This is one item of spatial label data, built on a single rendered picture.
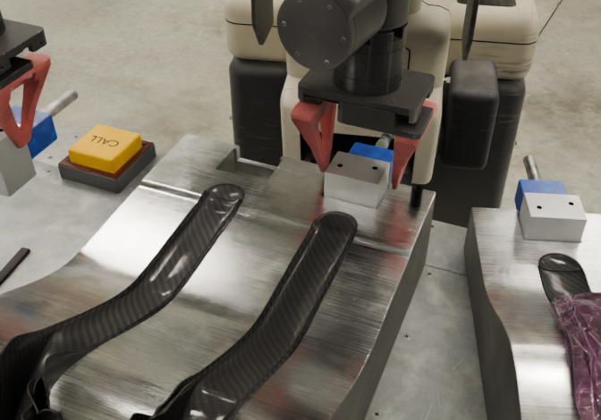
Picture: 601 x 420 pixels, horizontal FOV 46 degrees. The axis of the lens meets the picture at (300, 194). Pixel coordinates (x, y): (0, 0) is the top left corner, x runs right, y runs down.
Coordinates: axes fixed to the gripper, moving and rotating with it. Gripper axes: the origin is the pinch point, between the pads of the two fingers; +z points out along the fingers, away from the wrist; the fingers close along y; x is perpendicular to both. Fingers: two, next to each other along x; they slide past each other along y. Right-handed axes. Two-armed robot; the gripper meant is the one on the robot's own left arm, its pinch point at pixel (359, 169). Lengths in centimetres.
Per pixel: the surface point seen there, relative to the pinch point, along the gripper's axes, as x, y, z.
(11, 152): -13.9, -26.8, -3.4
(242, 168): 1.1, -12.6, 4.0
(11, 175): -14.6, -26.8, -1.4
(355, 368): -20.0, 6.5, 2.2
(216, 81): 156, -103, 89
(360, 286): -12.0, 4.2, 2.3
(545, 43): 236, 6, 87
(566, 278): -0.7, 19.5, 5.7
